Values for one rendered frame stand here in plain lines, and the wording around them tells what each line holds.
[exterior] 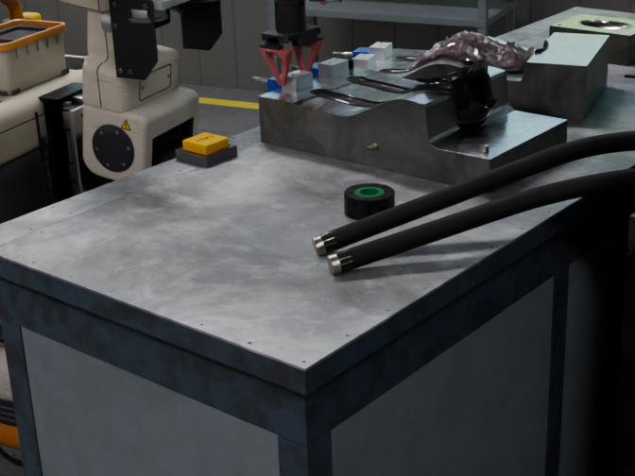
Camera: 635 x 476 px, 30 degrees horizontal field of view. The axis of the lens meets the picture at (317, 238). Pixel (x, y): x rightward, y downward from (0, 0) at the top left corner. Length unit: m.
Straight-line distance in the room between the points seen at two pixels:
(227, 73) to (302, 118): 3.50
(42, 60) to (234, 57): 2.95
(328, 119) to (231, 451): 0.72
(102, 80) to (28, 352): 0.76
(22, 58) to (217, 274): 1.10
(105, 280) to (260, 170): 0.49
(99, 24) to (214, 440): 1.12
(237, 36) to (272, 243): 3.84
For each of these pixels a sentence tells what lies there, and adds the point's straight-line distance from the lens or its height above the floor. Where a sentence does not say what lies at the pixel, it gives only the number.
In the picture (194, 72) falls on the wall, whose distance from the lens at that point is 5.74.
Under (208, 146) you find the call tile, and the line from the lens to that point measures 2.12.
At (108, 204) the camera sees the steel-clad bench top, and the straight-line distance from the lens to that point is 1.98.
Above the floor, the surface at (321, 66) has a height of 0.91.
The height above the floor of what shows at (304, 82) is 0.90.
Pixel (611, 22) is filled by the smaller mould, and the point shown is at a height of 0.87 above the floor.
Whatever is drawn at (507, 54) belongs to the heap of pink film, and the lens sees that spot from 2.46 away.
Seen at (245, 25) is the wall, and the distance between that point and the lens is 5.53.
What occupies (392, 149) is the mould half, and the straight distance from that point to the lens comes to 2.04.
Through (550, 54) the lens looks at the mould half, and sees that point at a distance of 2.39.
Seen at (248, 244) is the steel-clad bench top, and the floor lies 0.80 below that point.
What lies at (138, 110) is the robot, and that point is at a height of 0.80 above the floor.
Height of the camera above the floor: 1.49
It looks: 23 degrees down
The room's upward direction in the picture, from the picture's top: 2 degrees counter-clockwise
